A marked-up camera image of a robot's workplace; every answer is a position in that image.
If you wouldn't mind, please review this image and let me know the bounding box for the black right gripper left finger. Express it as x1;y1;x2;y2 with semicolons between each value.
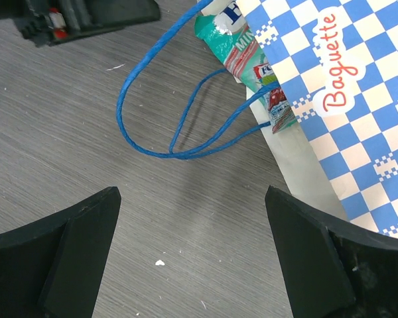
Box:
0;187;121;317

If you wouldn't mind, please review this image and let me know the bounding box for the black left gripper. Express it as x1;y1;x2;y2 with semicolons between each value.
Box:
0;0;161;47

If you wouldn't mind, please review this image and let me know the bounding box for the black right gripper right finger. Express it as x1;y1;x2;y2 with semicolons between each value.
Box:
265;187;398;317

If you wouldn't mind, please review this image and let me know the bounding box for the teal mint candy packet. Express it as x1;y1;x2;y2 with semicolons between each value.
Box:
194;1;296;133

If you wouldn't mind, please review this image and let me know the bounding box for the checkered paper bag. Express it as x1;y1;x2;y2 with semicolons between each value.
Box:
235;0;398;233

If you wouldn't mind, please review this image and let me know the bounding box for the blue bag handle cord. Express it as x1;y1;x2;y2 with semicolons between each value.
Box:
115;0;281;160
168;68;273;160

